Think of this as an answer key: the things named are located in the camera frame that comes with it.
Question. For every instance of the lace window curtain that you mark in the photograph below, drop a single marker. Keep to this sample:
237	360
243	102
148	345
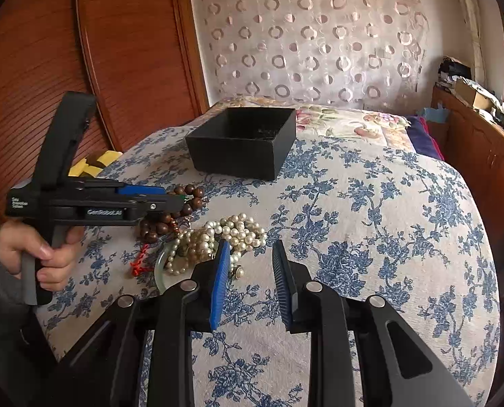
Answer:
468	21

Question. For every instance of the brown wooden wardrobe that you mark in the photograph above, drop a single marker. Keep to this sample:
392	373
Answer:
129	59

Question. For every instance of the pale green jade bangle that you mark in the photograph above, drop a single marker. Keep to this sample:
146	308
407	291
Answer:
160	271

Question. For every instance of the circle patterned sheer curtain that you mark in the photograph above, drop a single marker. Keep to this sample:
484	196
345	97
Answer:
303	42

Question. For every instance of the blue floral bedspread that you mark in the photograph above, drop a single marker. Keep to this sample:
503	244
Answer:
362	241

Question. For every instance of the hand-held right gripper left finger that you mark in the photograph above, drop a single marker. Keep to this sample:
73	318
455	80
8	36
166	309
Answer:
220	284

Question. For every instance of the pile of dark clothes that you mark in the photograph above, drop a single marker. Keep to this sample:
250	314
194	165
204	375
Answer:
453	70

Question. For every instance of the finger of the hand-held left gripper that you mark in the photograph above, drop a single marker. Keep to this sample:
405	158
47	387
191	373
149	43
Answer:
144	190
161	205

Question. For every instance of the pink flowered quilt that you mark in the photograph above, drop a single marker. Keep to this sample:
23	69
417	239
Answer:
341	123

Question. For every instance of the person's left hand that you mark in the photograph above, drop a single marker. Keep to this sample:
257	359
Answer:
16	243

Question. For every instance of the black square box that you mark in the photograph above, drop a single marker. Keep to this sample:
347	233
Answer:
235	152

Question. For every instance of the low wooden cabinet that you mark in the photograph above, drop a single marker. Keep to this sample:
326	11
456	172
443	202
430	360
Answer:
481	148

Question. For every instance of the purple blanket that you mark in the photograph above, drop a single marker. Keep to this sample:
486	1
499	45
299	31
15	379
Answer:
417	138

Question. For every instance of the open cardboard box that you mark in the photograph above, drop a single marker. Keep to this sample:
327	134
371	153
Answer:
472	93

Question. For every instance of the light blue cloth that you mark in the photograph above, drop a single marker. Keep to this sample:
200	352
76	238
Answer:
435	114

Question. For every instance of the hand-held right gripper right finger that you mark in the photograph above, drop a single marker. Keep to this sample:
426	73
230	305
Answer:
282	286

